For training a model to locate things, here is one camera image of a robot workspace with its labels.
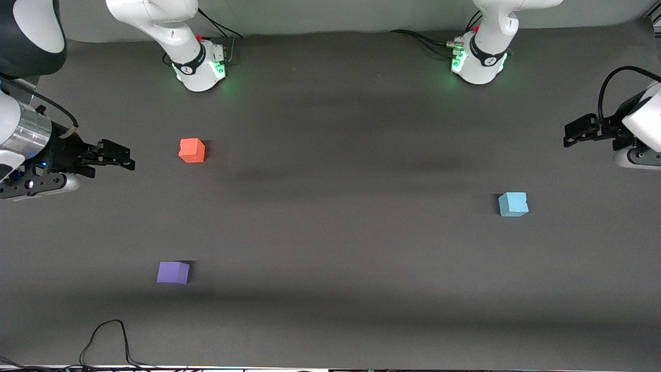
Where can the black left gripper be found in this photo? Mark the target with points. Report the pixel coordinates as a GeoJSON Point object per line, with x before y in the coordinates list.
{"type": "Point", "coordinates": [612, 129]}

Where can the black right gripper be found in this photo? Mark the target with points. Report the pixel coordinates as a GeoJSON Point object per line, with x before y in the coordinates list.
{"type": "Point", "coordinates": [63, 153]}

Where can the light blue foam block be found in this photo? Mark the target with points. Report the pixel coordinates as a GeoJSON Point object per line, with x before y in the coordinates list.
{"type": "Point", "coordinates": [513, 204]}

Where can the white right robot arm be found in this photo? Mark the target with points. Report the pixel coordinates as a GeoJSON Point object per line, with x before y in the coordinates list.
{"type": "Point", "coordinates": [196, 67]}

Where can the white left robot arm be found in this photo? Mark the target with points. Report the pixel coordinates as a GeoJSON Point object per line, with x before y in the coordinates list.
{"type": "Point", "coordinates": [485, 57]}

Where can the orange foam block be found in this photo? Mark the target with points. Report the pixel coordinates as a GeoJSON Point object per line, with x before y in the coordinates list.
{"type": "Point", "coordinates": [191, 150]}

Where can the purple foam block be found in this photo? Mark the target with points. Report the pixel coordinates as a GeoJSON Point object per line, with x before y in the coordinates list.
{"type": "Point", "coordinates": [172, 273]}

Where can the dark grey table mat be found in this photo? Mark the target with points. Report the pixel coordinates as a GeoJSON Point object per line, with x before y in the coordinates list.
{"type": "Point", "coordinates": [361, 258]}

